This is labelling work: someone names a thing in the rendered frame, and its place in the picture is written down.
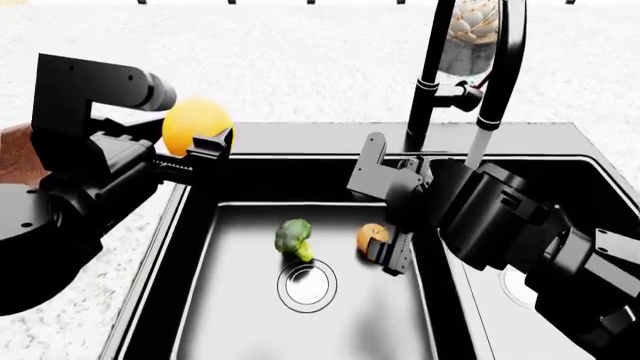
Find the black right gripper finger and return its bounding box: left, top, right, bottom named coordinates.
left=366, top=225, right=415, bottom=279

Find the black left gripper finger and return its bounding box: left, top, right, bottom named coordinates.
left=186, top=126, right=237, bottom=178

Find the small orange tangerine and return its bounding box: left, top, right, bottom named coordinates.
left=355, top=222, right=392, bottom=261

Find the yellow lemon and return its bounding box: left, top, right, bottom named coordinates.
left=160, top=96, right=237, bottom=157

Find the round sink drain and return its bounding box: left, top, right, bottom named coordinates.
left=496, top=264, right=542, bottom=311
left=275, top=258, right=339, bottom=312

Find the green broccoli floret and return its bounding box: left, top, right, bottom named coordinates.
left=274, top=218, right=317, bottom=263

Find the brown wooden bowl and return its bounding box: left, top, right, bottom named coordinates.
left=0, top=122, right=51, bottom=186

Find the black pull-down sink faucet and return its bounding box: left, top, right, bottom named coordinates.
left=403, top=0, right=530, bottom=152

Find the black double kitchen sink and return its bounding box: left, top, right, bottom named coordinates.
left=98, top=121, right=640, bottom=360

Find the potted succulent plant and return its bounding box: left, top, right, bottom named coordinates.
left=435, top=0, right=502, bottom=78

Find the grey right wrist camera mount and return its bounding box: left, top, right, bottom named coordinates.
left=345, top=130, right=426, bottom=206

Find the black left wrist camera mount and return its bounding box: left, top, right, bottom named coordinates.
left=29, top=51, right=178, bottom=181

